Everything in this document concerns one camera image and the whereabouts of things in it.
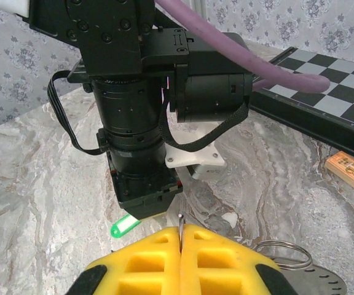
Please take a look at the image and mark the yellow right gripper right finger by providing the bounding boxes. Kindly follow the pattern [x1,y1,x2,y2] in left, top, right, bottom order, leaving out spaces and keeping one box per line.
[182,223,282,295]

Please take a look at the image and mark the green plastic key tag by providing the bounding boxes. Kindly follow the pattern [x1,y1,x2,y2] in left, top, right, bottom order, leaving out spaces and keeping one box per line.
[110,214,141,240]

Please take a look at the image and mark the printed wooden block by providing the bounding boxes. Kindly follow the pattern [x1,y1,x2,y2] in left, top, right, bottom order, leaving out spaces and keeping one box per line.
[324,150,354,196]

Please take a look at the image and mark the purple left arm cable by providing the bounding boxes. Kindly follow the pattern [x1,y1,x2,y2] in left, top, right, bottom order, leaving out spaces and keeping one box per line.
[155,0,331,93]

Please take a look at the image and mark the black checkerboard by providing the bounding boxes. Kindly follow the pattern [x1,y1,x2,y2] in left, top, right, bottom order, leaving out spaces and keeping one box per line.
[250,45,354,162]

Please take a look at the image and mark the black flat ribbon cable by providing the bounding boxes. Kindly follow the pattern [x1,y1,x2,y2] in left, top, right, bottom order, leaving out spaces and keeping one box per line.
[47,71,104,156]

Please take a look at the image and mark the aluminium frame post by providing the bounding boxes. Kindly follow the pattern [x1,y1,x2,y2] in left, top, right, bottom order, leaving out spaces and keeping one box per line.
[191,0,209,19]

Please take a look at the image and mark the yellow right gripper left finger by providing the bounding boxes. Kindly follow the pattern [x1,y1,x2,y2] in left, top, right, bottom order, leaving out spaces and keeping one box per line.
[84,226,183,295]

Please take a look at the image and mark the black braided cable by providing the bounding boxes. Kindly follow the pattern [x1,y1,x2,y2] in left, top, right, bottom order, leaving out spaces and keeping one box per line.
[158,103,248,151]

